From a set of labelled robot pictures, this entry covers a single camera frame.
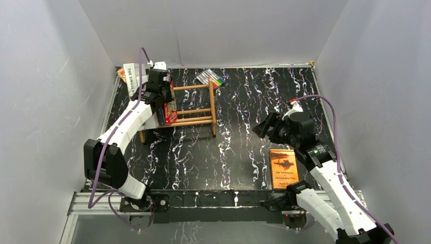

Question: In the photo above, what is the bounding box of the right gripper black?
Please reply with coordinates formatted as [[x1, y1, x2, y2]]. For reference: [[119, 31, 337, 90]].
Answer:
[[252, 111, 299, 149]]

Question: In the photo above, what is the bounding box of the red book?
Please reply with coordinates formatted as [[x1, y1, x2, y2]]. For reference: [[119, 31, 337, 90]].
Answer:
[[163, 80, 179, 126]]

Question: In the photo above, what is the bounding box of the orange Huckleberry Finn book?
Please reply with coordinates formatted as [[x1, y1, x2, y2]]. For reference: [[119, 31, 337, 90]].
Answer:
[[269, 149, 300, 190]]

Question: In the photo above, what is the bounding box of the wooden book rack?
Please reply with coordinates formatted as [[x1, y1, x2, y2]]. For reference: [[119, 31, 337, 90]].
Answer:
[[155, 78, 217, 136]]

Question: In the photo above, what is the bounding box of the floral patterned book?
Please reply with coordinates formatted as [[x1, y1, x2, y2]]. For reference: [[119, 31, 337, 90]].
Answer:
[[156, 107, 166, 127]]

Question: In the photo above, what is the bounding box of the white palm leaf book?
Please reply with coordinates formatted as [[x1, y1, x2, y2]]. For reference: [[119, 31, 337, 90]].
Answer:
[[123, 63, 147, 100]]

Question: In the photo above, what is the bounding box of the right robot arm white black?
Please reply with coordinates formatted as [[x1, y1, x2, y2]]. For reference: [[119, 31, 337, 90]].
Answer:
[[252, 112, 394, 243]]

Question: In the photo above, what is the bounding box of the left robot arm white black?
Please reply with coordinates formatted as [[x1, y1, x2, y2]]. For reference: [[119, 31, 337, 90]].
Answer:
[[83, 68, 172, 211]]

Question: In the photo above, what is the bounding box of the small orange card box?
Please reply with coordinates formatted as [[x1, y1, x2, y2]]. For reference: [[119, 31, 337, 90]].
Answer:
[[117, 68, 127, 83]]

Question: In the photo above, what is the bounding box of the pack of coloured markers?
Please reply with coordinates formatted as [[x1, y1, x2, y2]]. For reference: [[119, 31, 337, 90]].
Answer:
[[196, 69, 225, 89]]

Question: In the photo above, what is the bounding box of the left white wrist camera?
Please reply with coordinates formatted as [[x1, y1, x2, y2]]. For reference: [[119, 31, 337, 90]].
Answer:
[[147, 60, 167, 71]]

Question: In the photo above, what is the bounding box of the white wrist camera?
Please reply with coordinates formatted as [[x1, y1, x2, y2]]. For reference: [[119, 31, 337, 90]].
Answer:
[[147, 60, 167, 71], [282, 99, 303, 120]]

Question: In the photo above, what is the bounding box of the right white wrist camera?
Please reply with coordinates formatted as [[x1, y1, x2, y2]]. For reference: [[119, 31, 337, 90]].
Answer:
[[282, 99, 303, 120]]

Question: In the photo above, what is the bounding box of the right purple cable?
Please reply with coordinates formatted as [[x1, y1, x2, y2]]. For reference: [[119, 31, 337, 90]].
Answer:
[[291, 95, 402, 244]]

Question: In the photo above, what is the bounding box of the purple cable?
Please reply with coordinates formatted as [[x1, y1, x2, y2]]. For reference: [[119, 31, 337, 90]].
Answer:
[[291, 95, 402, 244], [87, 47, 152, 232]]

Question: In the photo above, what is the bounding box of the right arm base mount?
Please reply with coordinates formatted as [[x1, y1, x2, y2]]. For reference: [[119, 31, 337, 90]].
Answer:
[[257, 192, 316, 232]]

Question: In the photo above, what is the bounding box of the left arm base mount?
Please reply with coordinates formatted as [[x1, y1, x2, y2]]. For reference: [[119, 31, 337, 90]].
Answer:
[[119, 194, 170, 231]]

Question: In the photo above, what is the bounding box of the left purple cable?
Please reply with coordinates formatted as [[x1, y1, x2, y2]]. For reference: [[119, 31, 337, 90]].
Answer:
[[87, 47, 152, 232]]

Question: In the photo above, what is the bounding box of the aluminium frame rail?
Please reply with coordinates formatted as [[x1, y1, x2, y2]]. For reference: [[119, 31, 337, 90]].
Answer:
[[60, 190, 378, 244]]

